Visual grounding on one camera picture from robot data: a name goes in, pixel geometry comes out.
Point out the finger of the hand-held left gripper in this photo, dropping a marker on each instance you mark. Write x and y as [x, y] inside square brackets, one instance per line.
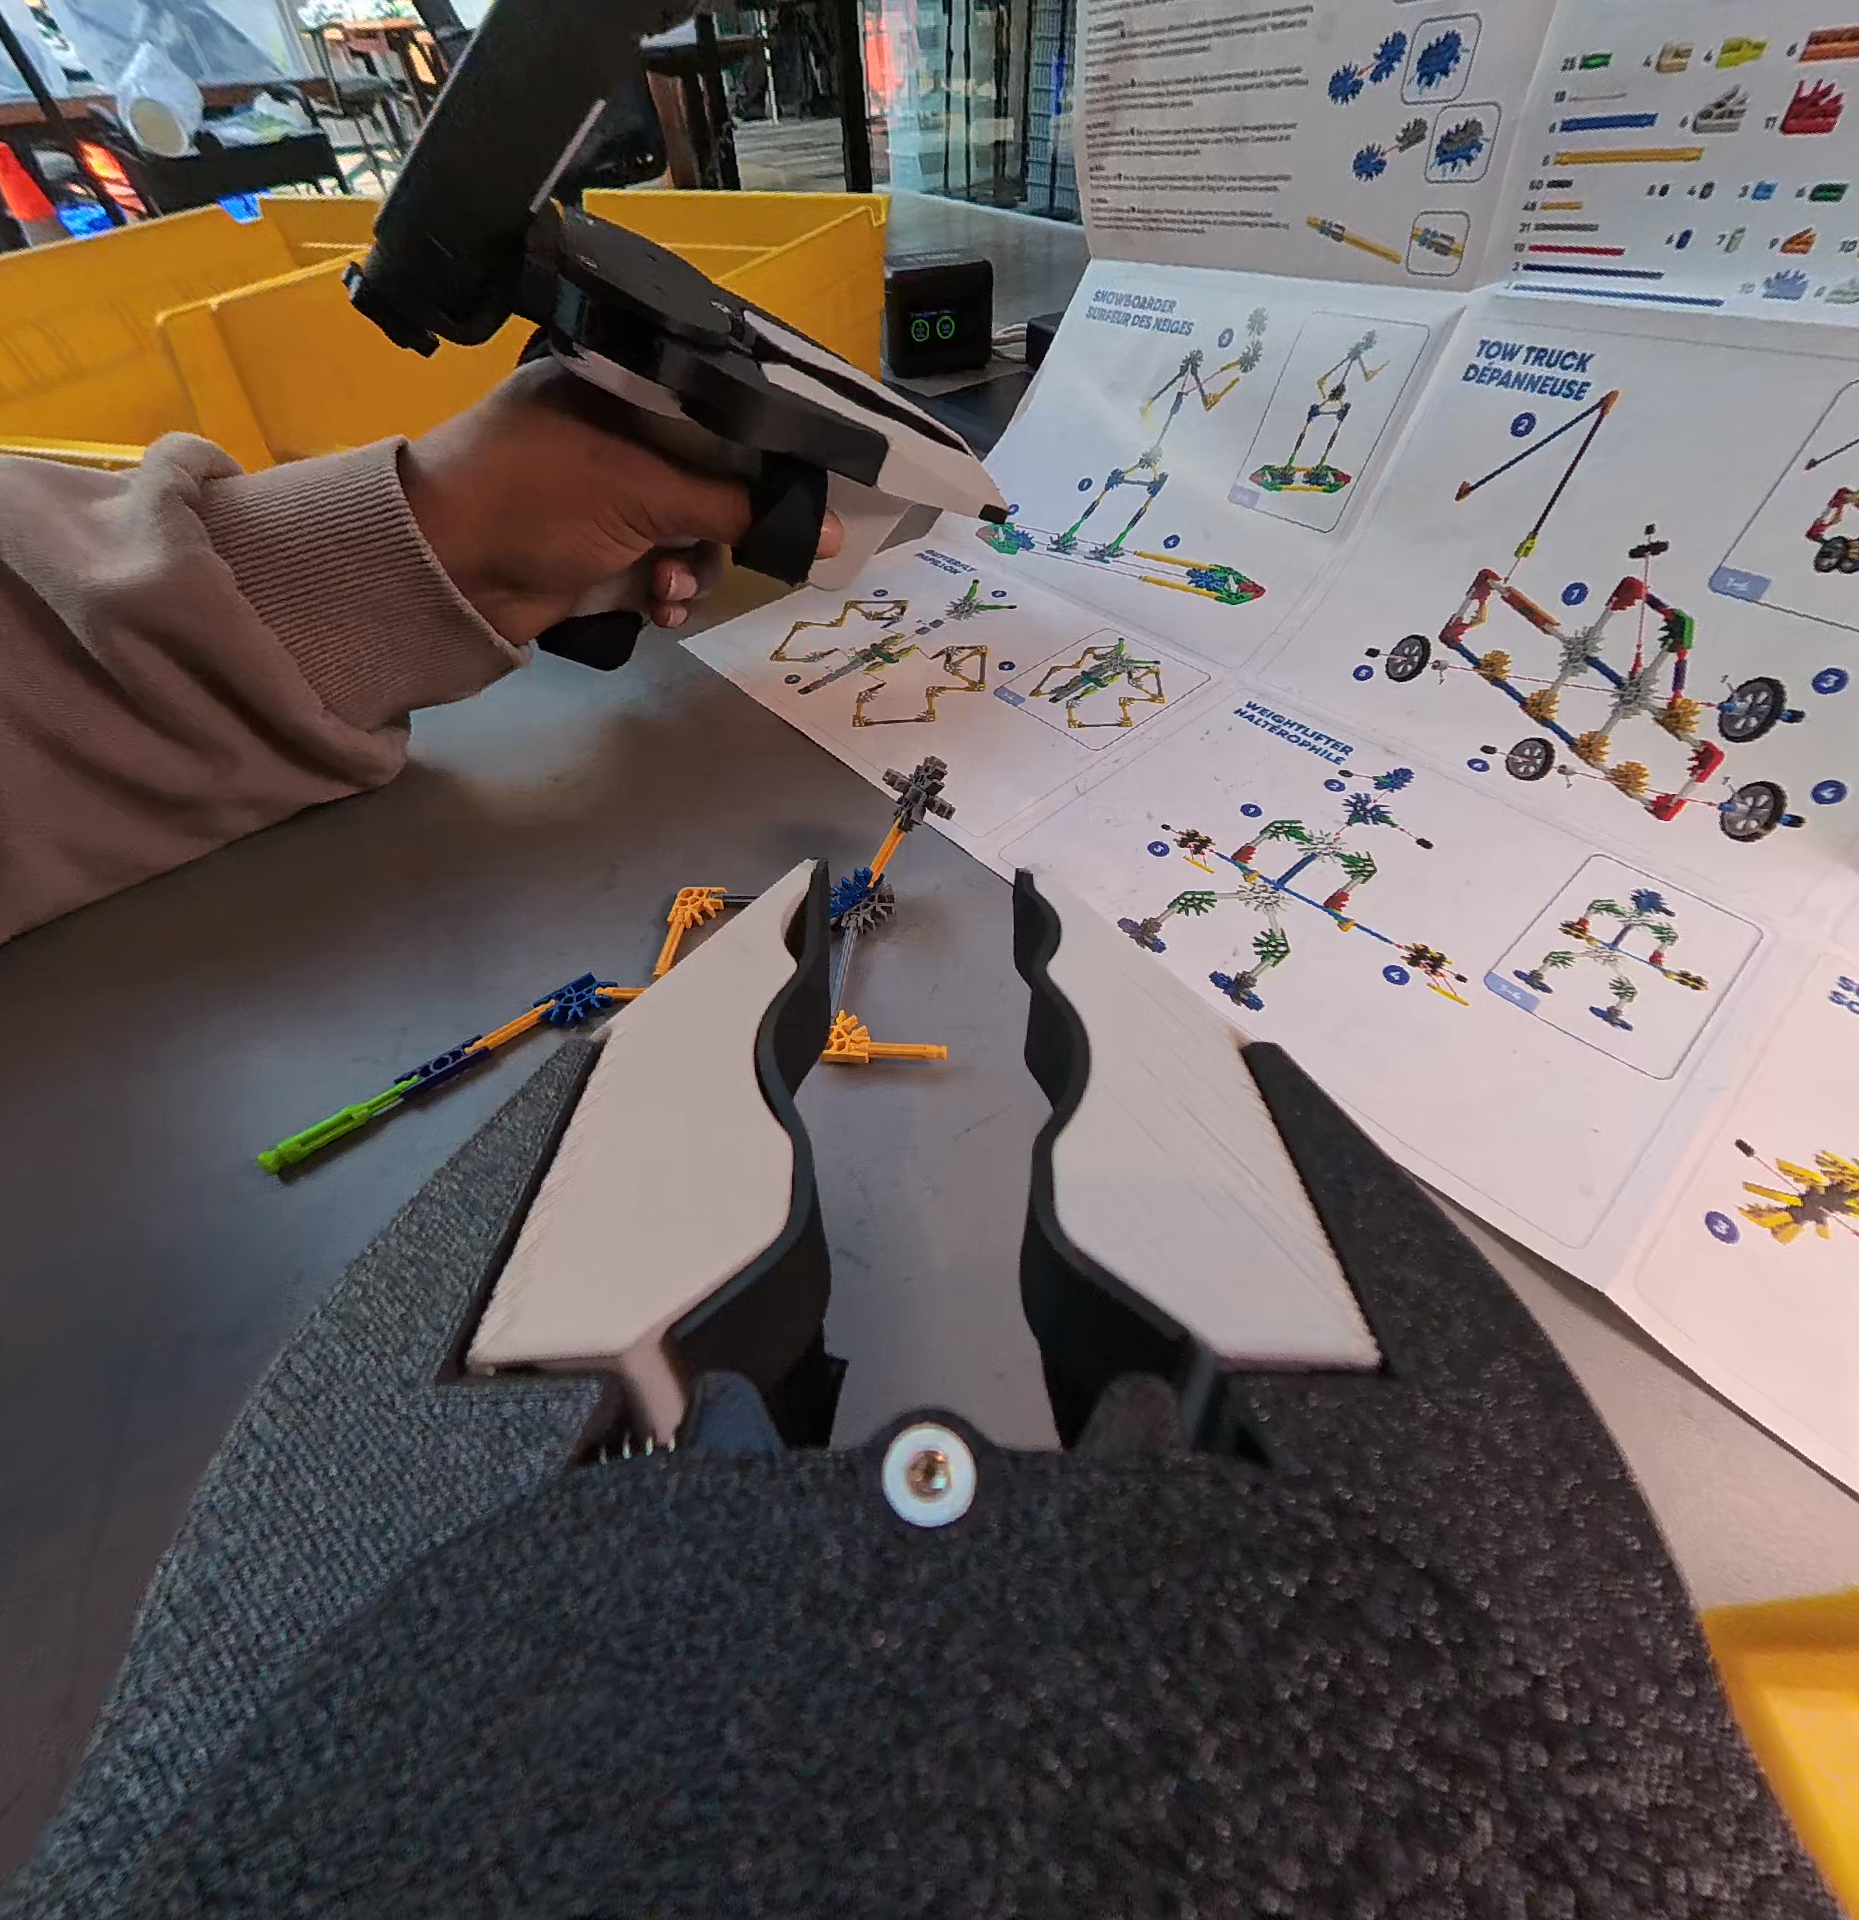
[869, 392]
[931, 480]

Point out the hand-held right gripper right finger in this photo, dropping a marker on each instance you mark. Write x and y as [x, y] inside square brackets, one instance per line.
[1200, 1200]

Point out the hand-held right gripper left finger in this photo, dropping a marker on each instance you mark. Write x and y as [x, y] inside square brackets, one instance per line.
[660, 1185]

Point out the multicolour rod and connector assembly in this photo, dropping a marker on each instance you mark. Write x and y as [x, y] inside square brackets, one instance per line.
[577, 999]

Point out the yellow toy rod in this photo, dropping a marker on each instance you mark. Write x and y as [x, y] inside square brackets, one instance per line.
[910, 1054]
[670, 947]

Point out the grey connector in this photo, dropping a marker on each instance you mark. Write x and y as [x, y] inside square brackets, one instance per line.
[918, 789]

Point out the light green toy rod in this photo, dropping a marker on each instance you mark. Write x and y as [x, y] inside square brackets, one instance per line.
[328, 1134]

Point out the yellow plastic crate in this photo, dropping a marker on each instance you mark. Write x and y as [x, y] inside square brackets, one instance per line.
[315, 375]
[58, 329]

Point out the yellow plastic bin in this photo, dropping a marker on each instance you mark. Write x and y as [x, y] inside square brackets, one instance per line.
[1814, 1726]

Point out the person's left hand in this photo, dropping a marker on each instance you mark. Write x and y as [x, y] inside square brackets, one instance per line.
[569, 495]

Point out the small black display device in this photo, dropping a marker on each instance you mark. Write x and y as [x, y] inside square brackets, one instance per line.
[936, 293]

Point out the small black box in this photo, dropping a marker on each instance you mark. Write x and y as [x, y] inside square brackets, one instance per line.
[1042, 341]

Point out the white toy instruction sheet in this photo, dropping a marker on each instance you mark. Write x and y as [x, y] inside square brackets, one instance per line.
[1363, 495]

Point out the white plastic cup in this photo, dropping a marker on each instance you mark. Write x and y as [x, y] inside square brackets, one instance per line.
[162, 105]

